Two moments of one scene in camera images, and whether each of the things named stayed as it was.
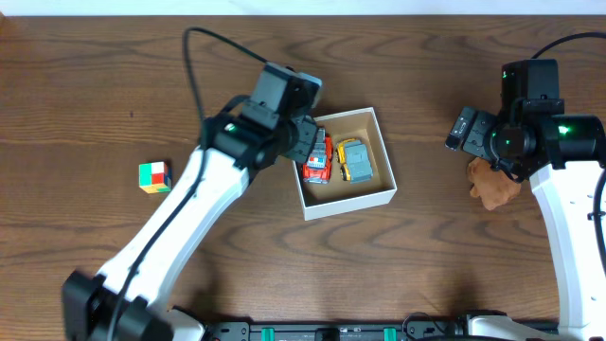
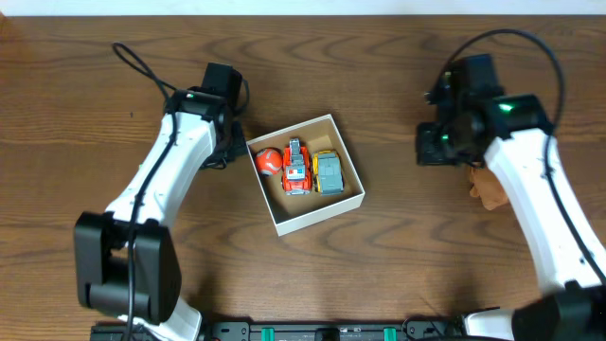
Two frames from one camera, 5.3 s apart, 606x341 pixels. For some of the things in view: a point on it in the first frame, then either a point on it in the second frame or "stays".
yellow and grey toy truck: [354, 156] to [328, 172]
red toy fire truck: [317, 169] to [297, 175]
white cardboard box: [336, 196] to [291, 212]
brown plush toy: [492, 186] stays
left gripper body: [306, 140] to [237, 143]
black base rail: [420, 328] stays
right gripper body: [476, 134] to [431, 145]
